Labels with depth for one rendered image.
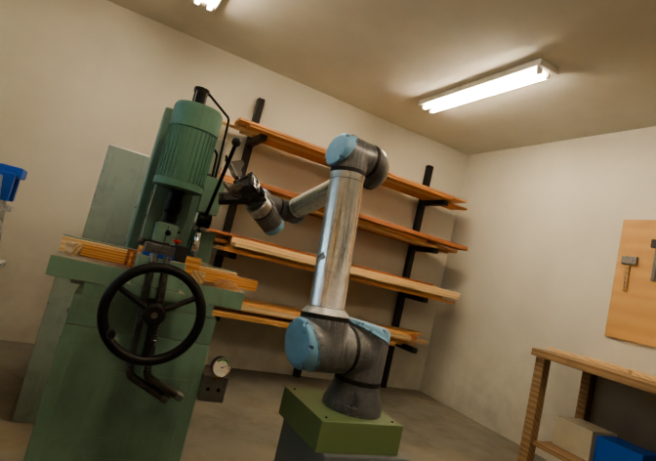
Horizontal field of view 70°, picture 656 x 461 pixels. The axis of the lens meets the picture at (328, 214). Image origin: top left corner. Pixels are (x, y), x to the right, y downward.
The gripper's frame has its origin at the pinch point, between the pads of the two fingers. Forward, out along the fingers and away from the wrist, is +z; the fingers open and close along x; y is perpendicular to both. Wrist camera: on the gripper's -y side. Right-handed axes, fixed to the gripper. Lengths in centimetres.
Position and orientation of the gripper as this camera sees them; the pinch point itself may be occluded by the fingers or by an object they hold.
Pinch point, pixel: (223, 168)
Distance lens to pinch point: 170.0
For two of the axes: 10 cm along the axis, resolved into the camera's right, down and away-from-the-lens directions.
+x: 1.0, 7.0, -7.0
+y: 9.2, -3.4, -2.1
